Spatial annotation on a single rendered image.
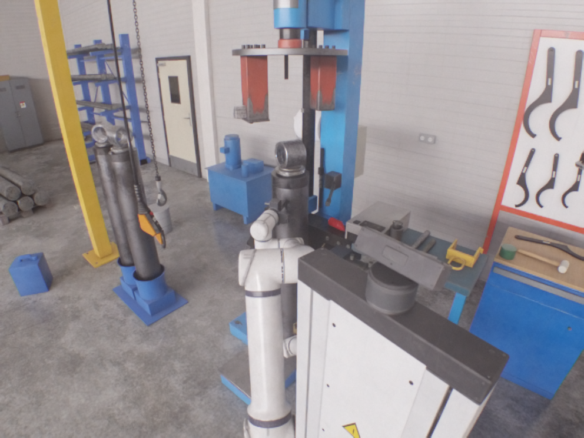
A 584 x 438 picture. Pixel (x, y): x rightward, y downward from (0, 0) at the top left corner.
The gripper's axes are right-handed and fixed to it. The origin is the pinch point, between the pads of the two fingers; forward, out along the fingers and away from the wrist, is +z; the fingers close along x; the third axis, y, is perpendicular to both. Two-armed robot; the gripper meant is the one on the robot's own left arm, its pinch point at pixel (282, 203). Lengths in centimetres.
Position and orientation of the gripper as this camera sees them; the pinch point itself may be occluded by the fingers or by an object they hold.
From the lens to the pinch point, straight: 186.2
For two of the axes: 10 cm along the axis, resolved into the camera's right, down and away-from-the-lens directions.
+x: 0.0, 8.9, 4.5
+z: 3.2, -4.3, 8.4
